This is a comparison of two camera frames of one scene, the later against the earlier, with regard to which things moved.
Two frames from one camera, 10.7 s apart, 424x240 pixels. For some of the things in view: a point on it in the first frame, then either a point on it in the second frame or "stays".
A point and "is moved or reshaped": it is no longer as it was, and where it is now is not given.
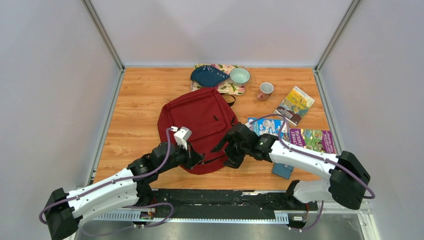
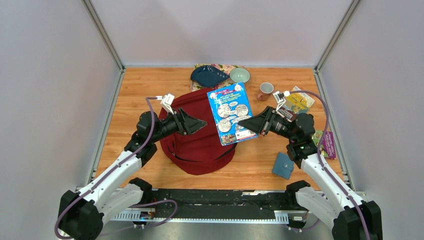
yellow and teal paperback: x=294 y=106 stays
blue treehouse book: x=273 y=126 is moved or reshaped
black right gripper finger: x=234 y=159 to x=257 y=123
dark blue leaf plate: x=207 y=75 stays
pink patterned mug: x=266 y=88 stays
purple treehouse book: x=320 y=141 stays
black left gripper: x=192 y=159 to x=188 y=125
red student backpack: x=202 y=118 stays
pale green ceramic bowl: x=239 y=76 stays
